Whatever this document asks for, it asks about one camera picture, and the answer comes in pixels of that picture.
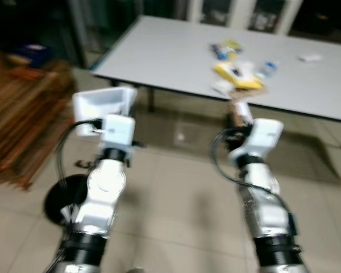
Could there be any small brown white carton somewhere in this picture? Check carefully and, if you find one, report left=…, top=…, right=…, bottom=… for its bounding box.
left=230, top=101, right=253, bottom=129

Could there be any crumpled white tissue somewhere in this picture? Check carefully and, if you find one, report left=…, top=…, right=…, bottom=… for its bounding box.
left=211, top=80, right=235, bottom=96

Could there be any yellow snack packet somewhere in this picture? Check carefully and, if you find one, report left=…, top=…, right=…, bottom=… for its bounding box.
left=213, top=60, right=263, bottom=90

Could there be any clear plastic water bottle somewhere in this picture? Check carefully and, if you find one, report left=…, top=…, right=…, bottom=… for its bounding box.
left=260, top=60, right=279, bottom=80

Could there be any blue yellow wrapper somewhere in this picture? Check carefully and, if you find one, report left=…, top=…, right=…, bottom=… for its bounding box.
left=210, top=40, right=243, bottom=60

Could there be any small flat white item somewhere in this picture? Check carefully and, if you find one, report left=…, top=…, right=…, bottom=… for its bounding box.
left=298, top=53, right=323, bottom=62

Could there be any white folding table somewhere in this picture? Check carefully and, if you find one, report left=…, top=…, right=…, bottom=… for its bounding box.
left=91, top=14, right=341, bottom=150

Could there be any wooden slat rack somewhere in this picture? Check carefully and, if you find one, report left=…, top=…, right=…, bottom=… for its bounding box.
left=0, top=48, right=74, bottom=188

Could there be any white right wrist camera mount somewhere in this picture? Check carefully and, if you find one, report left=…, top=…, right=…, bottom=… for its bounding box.
left=227, top=118, right=284, bottom=166

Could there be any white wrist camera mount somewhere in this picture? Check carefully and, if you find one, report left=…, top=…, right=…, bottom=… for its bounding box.
left=100, top=114, right=138, bottom=163
left=227, top=118, right=284, bottom=166

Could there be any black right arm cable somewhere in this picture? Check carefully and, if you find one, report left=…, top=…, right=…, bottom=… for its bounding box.
left=209, top=130, right=299, bottom=228

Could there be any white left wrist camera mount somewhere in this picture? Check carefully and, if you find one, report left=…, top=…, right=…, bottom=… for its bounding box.
left=100, top=114, right=138, bottom=163

